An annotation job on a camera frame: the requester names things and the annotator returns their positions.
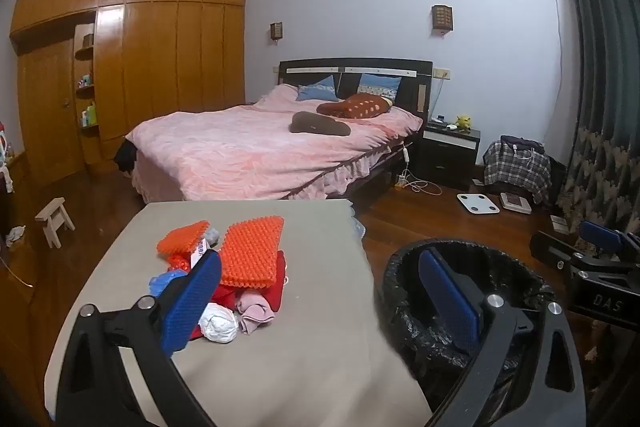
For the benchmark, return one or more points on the white box on floor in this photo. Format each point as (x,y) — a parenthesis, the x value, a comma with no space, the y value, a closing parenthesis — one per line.
(560,224)

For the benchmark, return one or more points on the white cloth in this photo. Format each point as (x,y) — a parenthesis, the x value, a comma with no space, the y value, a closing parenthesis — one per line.
(220,324)

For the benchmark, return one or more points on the large wall lamp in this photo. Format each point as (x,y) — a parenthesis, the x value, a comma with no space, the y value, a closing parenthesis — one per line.
(442,17)

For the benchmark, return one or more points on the white bathroom scale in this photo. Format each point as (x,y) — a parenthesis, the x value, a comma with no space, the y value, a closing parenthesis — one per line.
(478,203)

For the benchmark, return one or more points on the black bin with bag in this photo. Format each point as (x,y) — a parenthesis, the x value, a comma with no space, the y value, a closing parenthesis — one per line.
(410,322)

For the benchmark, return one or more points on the blue patterned pillow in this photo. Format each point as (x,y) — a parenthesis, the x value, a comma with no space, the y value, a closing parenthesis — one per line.
(377,84)

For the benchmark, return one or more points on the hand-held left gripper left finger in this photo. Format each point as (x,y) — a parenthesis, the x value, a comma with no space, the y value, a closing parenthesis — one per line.
(195,302)

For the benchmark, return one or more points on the wooden wardrobe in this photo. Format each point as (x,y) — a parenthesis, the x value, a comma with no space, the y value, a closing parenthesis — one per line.
(150,57)

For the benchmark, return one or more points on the dark brown pillow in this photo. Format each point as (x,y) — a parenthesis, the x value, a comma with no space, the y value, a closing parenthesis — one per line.
(320,123)

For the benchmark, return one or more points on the white and maroon floor scale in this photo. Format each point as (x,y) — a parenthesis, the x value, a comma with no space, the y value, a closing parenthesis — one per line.
(515,202)

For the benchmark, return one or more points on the orange foam net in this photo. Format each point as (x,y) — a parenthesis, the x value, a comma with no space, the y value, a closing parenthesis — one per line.
(180,241)
(250,257)

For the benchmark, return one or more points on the small wooden stool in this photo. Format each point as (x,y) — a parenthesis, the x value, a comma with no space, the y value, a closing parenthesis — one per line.
(52,212)

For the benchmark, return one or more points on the white and blue box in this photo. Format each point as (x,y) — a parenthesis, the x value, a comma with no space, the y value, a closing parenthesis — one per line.
(199,252)

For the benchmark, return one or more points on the dark purple garment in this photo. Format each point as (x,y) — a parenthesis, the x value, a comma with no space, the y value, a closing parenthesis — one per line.
(520,143)

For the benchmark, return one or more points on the dark green patterned curtain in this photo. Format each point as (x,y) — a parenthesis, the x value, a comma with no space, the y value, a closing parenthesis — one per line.
(605,57)

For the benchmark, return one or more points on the yellow plush toy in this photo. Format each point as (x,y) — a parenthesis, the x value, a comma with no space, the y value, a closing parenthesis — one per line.
(463,122)

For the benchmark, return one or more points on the black cloth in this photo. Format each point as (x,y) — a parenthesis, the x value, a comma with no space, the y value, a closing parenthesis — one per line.
(127,157)

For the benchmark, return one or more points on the blue plastic bag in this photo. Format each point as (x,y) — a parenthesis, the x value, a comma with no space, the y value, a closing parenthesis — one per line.
(165,282)

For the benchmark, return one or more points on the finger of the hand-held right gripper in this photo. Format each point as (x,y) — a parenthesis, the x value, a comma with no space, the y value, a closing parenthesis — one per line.
(550,249)
(602,234)

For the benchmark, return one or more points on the red cloth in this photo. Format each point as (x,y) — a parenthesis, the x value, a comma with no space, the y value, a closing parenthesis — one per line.
(275,292)

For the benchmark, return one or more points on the red mesh ball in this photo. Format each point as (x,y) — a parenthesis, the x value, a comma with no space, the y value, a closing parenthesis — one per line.
(177,263)

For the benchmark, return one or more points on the beige table cloth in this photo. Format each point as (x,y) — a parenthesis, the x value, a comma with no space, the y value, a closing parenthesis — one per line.
(300,357)

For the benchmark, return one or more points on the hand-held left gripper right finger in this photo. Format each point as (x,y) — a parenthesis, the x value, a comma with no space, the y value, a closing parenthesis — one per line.
(450,302)

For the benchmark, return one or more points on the wall socket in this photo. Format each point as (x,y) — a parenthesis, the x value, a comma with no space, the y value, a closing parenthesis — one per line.
(441,73)

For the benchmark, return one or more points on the pink bedspread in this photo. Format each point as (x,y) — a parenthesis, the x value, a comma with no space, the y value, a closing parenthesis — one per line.
(240,152)

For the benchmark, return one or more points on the green bottle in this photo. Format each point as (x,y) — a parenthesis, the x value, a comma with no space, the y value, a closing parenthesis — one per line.
(91,114)

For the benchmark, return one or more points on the dark wooden bed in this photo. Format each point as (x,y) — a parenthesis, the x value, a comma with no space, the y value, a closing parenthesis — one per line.
(407,84)

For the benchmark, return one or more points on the grey sock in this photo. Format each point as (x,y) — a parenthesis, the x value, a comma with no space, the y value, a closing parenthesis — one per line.
(214,237)

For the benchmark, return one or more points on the brown dotted pillow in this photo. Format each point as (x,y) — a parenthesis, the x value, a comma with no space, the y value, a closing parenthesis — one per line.
(357,107)

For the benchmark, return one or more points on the small wall lamp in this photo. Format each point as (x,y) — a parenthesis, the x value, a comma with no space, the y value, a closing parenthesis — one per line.
(276,31)

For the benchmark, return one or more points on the dark nightstand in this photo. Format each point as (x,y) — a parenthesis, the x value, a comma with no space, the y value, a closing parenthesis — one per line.
(447,157)

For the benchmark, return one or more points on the plain blue pillow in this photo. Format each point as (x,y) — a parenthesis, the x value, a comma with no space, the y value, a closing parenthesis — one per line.
(317,91)

